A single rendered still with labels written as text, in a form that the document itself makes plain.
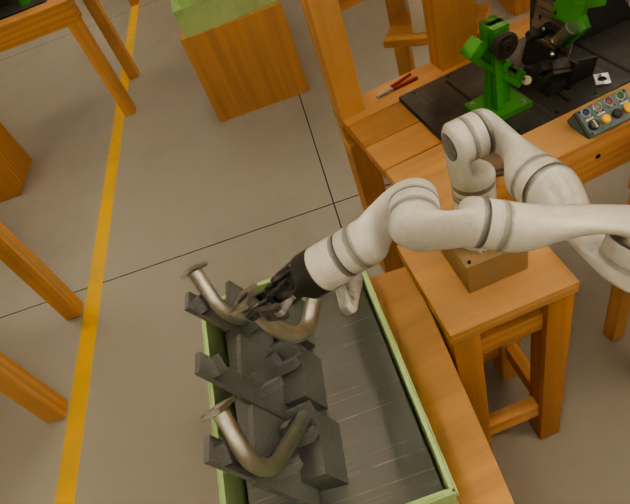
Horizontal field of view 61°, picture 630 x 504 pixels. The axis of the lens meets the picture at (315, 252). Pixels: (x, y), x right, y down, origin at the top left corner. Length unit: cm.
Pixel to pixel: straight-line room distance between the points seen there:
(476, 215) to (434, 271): 67
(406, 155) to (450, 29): 48
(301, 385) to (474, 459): 38
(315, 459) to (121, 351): 184
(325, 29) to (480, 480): 127
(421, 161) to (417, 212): 95
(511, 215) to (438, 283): 64
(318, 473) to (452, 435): 30
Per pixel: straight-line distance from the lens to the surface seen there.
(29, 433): 290
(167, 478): 237
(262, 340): 127
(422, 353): 133
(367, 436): 119
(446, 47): 197
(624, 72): 187
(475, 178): 114
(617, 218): 80
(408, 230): 70
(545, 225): 76
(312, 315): 99
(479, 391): 157
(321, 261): 77
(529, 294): 133
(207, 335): 132
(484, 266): 128
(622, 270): 83
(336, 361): 129
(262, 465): 95
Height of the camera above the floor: 193
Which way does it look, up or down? 46 degrees down
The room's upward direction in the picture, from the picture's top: 23 degrees counter-clockwise
